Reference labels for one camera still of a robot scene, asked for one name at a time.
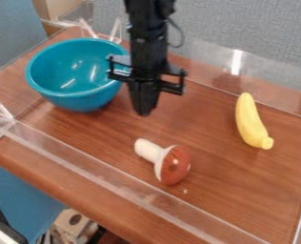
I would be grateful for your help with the blue plastic bowl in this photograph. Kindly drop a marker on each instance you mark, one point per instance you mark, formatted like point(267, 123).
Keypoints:
point(68, 73)

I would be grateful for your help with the wooden block with hole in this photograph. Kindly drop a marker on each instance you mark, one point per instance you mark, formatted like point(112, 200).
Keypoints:
point(73, 228)

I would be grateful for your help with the brown white toy mushroom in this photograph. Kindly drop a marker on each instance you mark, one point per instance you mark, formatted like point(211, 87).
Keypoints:
point(172, 161)

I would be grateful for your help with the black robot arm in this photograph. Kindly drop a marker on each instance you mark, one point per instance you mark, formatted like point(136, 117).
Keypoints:
point(149, 15)

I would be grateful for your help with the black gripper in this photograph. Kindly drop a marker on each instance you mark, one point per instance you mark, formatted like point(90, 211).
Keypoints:
point(146, 71)

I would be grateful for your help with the yellow toy banana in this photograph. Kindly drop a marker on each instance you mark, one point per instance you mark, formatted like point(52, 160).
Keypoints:
point(249, 124)

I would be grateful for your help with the blue cabinet panel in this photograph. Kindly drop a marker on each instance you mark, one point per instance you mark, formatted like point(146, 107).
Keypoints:
point(29, 209)

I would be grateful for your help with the clear acrylic barrier wall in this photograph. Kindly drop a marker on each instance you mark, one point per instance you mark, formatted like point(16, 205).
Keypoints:
point(240, 196)

